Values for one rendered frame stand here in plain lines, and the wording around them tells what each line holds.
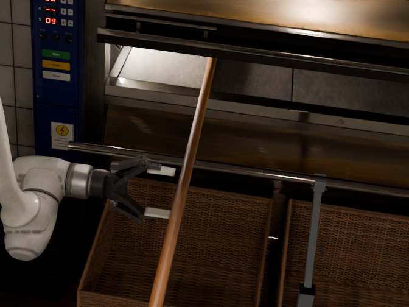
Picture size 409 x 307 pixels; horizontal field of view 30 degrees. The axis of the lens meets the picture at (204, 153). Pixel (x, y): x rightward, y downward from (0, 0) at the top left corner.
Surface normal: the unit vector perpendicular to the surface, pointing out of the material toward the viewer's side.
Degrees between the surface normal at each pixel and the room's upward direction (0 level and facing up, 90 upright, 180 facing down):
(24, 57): 90
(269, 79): 0
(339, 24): 70
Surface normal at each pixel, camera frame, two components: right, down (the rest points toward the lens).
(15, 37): -0.11, 0.52
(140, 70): 0.09, -0.84
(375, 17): -0.07, 0.20
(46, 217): 0.91, -0.11
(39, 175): 0.01, -0.52
